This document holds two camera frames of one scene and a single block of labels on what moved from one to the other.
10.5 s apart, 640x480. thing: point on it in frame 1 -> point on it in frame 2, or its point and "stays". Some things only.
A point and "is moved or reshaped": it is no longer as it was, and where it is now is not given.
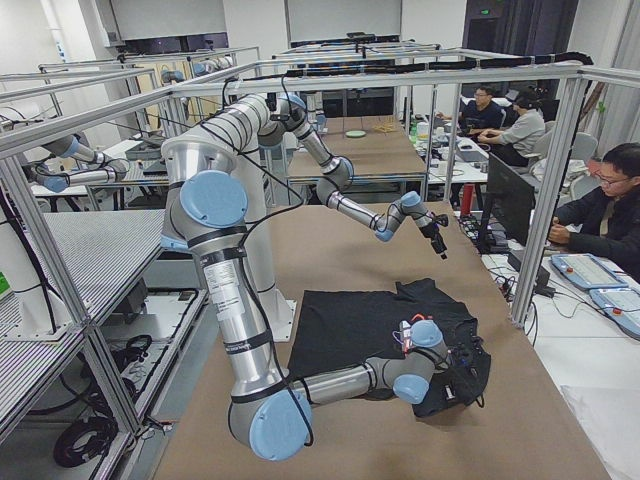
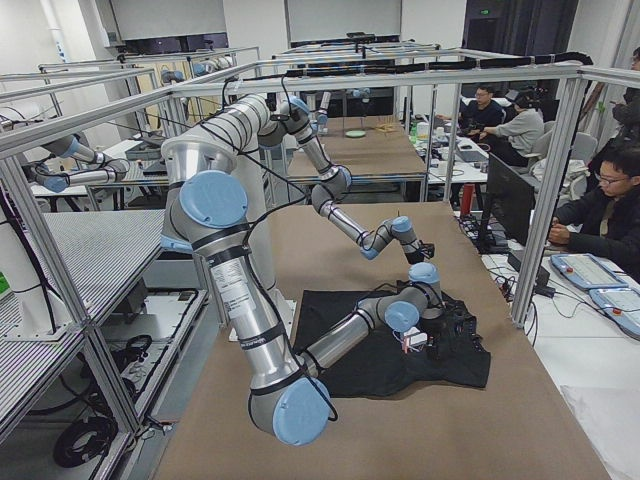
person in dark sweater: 479,114 stays
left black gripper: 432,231 -> 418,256
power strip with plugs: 470,225 stays
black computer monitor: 512,203 stays
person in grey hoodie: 522,136 stays
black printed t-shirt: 333,328 is moved or reshaped
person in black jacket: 606,221 stays
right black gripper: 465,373 -> 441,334
